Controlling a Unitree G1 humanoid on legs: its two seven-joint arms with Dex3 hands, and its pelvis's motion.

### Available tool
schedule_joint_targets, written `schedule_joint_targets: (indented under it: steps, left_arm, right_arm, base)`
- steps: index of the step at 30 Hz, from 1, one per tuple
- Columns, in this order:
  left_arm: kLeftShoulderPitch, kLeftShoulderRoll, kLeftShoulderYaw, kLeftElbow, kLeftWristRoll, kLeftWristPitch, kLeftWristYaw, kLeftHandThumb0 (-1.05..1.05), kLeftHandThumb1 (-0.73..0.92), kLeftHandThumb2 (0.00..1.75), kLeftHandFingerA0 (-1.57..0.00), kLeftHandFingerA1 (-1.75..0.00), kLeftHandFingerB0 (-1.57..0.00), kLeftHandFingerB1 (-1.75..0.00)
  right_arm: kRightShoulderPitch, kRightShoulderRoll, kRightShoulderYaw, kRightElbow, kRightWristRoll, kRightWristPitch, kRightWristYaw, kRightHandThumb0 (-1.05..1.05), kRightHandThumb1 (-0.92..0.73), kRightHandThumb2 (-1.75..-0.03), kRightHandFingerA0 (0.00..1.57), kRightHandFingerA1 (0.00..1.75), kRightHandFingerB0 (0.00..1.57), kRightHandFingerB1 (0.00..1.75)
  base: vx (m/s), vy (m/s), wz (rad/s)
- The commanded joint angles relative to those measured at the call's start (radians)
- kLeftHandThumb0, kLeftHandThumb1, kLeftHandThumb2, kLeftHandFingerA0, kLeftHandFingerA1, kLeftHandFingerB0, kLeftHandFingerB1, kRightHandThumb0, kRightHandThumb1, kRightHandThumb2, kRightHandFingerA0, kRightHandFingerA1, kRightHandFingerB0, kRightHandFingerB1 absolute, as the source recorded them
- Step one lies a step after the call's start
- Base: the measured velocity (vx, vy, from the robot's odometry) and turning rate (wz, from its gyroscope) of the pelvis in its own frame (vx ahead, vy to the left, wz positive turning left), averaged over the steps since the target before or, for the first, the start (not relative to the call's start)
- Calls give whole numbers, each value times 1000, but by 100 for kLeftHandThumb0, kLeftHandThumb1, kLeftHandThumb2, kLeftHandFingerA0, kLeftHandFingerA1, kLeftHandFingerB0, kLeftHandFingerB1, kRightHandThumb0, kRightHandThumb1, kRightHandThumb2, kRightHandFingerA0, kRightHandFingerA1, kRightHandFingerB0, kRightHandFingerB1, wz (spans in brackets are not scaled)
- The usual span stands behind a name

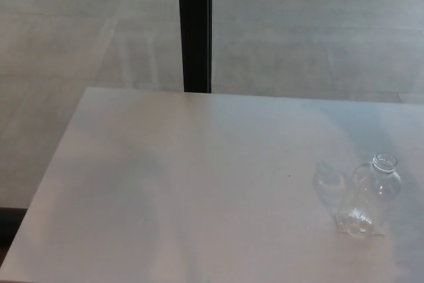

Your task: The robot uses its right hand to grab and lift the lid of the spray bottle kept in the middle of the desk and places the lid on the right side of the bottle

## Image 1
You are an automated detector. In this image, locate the black vertical post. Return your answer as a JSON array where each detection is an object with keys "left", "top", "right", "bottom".
[{"left": 176, "top": 0, "right": 213, "bottom": 93}]

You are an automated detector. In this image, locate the clear plastic spray bottle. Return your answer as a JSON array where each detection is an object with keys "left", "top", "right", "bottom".
[{"left": 334, "top": 152, "right": 403, "bottom": 238}]

